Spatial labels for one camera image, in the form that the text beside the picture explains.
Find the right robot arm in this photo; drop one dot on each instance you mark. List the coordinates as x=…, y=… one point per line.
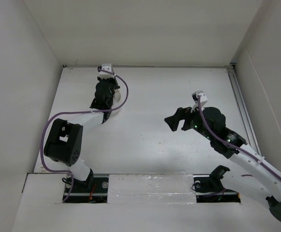
x=261, y=182

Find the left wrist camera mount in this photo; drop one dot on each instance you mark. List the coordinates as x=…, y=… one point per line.
x=105, y=71

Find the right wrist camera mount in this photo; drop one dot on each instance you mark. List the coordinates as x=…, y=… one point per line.
x=200, y=99

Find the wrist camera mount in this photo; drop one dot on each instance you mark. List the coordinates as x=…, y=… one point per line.
x=200, y=99
x=105, y=71

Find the white front panel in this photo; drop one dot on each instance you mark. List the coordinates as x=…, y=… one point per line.
x=150, y=189

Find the white round divided container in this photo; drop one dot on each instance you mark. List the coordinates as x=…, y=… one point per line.
x=116, y=102

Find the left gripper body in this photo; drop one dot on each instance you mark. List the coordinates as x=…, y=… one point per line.
x=112, y=85

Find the aluminium rail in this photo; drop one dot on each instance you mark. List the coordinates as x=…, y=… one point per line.
x=249, y=131

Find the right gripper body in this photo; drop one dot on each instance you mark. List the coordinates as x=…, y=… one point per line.
x=193, y=120

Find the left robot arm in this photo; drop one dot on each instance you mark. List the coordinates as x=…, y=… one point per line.
x=64, y=141

